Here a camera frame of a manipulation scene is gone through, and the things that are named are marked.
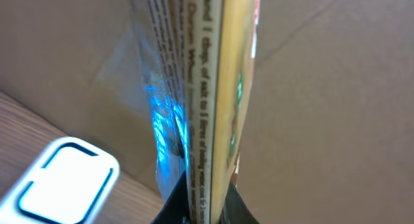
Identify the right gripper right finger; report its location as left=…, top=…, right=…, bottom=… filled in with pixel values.
left=220, top=182, right=259, bottom=224

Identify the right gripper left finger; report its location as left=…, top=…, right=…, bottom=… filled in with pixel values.
left=151, top=172, right=191, bottom=224

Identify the orange cracker packet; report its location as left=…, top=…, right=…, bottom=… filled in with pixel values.
left=130, top=0, right=261, bottom=224

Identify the white barcode scanner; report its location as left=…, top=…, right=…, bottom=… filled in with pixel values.
left=1, top=137, right=120, bottom=224

